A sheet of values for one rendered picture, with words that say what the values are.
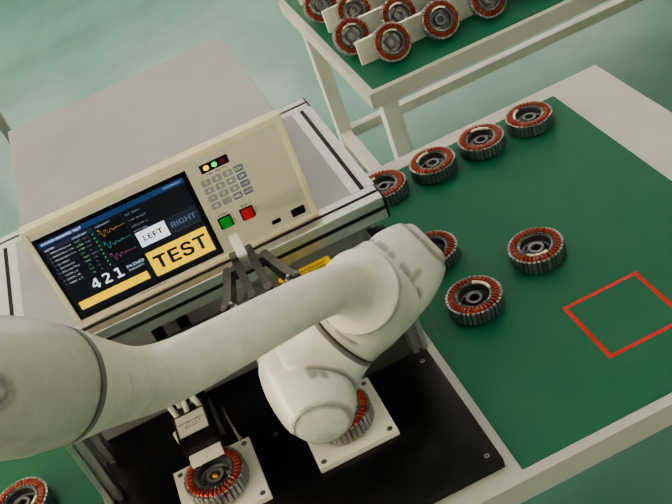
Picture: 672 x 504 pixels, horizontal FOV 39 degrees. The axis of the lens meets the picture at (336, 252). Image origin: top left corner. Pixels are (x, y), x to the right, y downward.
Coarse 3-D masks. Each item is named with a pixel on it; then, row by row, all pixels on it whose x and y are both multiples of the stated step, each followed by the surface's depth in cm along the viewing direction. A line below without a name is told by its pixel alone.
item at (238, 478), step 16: (224, 448) 166; (208, 464) 166; (224, 464) 166; (240, 464) 162; (192, 480) 163; (208, 480) 162; (224, 480) 161; (240, 480) 160; (192, 496) 160; (208, 496) 159; (224, 496) 159
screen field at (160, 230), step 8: (192, 208) 150; (176, 216) 150; (184, 216) 150; (192, 216) 151; (160, 224) 150; (168, 224) 150; (176, 224) 151; (184, 224) 151; (144, 232) 149; (152, 232) 150; (160, 232) 150; (168, 232) 151; (144, 240) 150; (152, 240) 151
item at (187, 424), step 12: (204, 396) 173; (192, 408) 172; (204, 408) 167; (180, 420) 167; (192, 420) 166; (204, 420) 165; (180, 432) 165; (192, 432) 164; (204, 432) 164; (216, 432) 165; (180, 444) 163; (192, 444) 164; (204, 444) 165; (216, 444) 165; (192, 456) 165; (204, 456) 164; (216, 456) 164
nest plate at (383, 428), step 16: (368, 384) 172; (384, 416) 165; (368, 432) 164; (384, 432) 162; (320, 448) 164; (336, 448) 163; (352, 448) 162; (368, 448) 162; (320, 464) 161; (336, 464) 161
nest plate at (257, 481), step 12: (240, 444) 170; (252, 456) 167; (228, 468) 167; (252, 468) 165; (180, 480) 168; (252, 480) 163; (264, 480) 162; (180, 492) 166; (252, 492) 161; (264, 492) 160
